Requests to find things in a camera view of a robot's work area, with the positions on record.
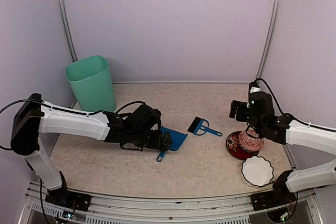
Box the red floral bowl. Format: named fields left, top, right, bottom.
left=225, top=131, right=259, bottom=161

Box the blue hand brush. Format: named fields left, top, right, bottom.
left=187, top=116, right=223, bottom=137

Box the teal plastic waste bin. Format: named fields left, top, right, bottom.
left=66, top=55, right=116, bottom=112

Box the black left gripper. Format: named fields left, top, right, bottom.
left=129, top=130, right=173, bottom=151

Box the blue dustpan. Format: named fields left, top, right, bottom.
left=155, top=127, right=188, bottom=162

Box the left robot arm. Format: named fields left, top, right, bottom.
left=11, top=93, right=172, bottom=206

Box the pink patterned bowl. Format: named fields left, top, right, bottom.
left=238, top=129, right=265, bottom=153

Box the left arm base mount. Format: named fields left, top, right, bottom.
left=45, top=172, right=91, bottom=212

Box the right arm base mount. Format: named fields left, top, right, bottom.
left=250, top=170, right=298, bottom=211

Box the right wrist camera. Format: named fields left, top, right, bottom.
left=249, top=81, right=261, bottom=95

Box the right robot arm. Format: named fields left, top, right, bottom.
left=229, top=91, right=335, bottom=205

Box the white scalloped bowl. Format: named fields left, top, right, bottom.
left=241, top=156, right=274, bottom=188

